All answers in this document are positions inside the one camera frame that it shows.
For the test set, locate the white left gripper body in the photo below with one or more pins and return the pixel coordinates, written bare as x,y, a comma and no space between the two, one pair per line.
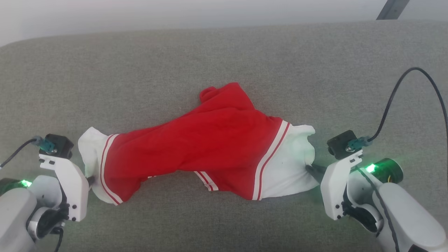
75,189

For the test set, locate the red and white shirt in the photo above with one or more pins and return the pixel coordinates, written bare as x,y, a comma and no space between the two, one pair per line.
210,140

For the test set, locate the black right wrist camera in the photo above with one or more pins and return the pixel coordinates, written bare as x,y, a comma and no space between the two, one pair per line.
339,143

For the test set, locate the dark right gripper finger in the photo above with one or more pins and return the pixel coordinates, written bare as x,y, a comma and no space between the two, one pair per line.
316,170

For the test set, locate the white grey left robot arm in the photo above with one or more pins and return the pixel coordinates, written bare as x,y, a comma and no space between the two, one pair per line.
17,213

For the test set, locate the grey metal bar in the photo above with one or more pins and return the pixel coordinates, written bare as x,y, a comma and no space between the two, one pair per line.
393,8

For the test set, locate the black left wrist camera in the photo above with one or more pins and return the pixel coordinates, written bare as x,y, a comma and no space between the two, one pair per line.
61,143

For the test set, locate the grey fabric sofa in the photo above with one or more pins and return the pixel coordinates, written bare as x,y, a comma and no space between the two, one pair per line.
224,52

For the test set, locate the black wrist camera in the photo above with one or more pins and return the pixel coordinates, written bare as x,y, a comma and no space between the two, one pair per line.
61,143
339,143

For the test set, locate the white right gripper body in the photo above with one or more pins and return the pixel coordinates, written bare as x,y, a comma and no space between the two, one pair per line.
332,189

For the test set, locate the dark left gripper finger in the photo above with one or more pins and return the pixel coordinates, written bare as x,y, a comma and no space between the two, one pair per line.
91,181

